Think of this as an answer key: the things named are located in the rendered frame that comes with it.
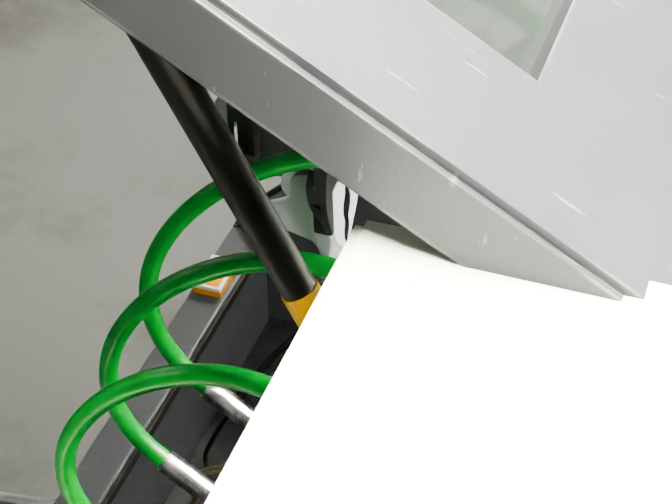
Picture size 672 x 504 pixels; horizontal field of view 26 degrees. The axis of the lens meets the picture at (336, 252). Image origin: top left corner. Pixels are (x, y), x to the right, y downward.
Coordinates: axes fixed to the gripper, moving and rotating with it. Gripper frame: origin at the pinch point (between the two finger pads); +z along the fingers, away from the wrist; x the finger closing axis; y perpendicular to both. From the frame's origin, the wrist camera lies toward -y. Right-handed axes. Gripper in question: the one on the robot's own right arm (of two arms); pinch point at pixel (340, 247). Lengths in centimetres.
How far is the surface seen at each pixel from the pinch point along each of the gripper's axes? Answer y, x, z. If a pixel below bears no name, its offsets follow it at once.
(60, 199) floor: 111, -135, 122
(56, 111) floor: 128, -165, 122
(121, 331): 10.0, 16.8, -3.0
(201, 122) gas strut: -5.1, 33.1, -34.4
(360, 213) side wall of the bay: 8.6, -30.8, 22.0
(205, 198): 6.8, 8.7, -9.4
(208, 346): 19.1, -14.7, 29.5
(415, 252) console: -16, 37, -33
